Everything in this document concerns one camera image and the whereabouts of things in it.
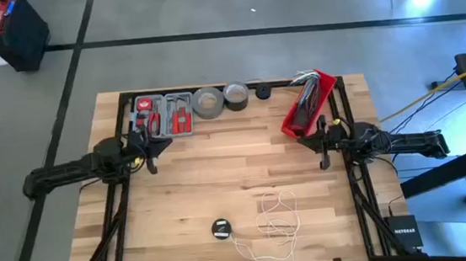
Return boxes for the small black tape roll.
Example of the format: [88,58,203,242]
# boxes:
[254,83,273,102]

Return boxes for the multicoloured wire bundle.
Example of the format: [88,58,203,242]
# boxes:
[287,68,325,118]

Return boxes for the red tape measure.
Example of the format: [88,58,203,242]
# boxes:
[136,96,154,113]

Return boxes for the yellow hanging cable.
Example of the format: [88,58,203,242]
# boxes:
[374,61,466,124]

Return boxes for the black cord spool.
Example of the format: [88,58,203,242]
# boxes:
[210,217,233,242]

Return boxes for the white cord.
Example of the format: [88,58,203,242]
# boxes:
[225,189,304,261]

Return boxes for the black box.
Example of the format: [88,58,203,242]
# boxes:
[221,79,252,114]

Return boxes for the grey tool kit case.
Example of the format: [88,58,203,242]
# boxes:
[127,90,197,141]

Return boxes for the black Netgear network switch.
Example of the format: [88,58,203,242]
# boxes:
[383,213,424,252]

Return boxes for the red plastic bin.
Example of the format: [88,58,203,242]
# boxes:
[275,67,343,140]

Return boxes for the grey duct tape roll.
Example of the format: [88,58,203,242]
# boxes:
[190,85,227,121]

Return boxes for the black table frame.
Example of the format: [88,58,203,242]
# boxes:
[0,61,466,261]

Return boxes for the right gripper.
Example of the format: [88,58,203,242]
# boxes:
[294,112,350,173]

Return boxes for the red handled pliers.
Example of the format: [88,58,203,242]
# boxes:
[146,109,163,137]

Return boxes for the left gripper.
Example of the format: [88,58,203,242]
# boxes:
[130,121,177,177]

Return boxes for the small hammer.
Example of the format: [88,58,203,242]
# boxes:
[168,93,192,109]

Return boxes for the black crate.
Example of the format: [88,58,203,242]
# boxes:
[0,0,54,76]

